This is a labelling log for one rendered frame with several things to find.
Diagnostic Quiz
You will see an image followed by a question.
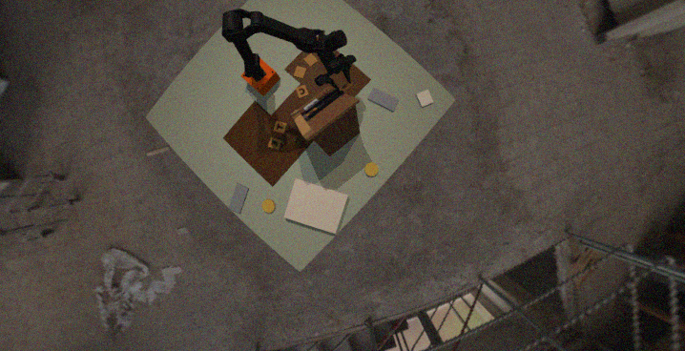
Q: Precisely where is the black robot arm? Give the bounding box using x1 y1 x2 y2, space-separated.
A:
221 9 347 82

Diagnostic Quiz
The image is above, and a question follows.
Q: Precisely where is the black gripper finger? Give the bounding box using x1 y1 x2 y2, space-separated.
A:
327 78 340 92
342 65 352 83

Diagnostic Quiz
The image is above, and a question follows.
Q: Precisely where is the yellow flat disc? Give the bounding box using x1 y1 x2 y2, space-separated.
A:
262 198 276 213
364 162 379 176

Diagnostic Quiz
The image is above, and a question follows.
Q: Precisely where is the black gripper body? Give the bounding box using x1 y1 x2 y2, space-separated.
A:
315 52 356 86

